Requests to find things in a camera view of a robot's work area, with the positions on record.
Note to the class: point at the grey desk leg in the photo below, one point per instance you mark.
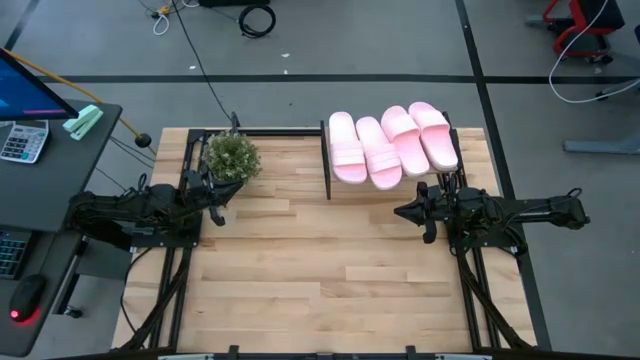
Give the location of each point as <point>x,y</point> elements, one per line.
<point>600,146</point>

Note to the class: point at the black floor box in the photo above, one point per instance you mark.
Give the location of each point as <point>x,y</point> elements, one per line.
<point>235,2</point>

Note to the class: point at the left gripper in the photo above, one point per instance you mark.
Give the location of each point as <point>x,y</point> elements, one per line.
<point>197,192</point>

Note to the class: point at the black aluminium rig frame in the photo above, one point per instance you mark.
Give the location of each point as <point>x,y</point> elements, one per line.
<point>260,132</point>

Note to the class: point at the grey desk base plate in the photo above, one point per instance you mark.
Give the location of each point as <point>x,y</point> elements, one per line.
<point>105,260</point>

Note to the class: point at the green potted plant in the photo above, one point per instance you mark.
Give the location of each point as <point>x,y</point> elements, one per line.
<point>231,157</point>

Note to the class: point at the black keyboard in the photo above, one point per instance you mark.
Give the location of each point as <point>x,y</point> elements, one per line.
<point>11,252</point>

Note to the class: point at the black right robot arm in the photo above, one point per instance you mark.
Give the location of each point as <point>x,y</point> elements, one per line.
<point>525,210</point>

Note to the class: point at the black computer mouse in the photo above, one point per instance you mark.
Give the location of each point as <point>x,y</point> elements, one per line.
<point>26,297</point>

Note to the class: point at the black desk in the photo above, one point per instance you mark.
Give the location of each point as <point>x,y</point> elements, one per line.
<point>50,190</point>

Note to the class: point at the mint green stapler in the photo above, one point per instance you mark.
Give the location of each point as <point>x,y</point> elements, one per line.
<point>82,122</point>

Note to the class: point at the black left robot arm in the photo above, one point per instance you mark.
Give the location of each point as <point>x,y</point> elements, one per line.
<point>130,207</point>

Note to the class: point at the computer monitor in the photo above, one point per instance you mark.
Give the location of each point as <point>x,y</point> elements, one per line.
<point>25,95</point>

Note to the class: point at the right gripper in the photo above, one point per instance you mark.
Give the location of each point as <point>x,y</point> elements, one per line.
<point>440,215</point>

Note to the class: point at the pink rubber slide sandal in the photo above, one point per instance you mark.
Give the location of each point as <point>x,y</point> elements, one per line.
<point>406,142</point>
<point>378,155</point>
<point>434,137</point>
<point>346,150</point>

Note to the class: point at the black caster wheel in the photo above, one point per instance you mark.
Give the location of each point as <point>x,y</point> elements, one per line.
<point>74,312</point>

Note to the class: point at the grey calculator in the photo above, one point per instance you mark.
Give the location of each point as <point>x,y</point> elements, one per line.
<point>22,142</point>

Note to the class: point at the red and black chair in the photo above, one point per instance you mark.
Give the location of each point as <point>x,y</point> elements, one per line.
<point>600,15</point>

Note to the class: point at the wooden shelf with black frame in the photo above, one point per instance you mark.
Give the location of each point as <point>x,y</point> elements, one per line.
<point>326,165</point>

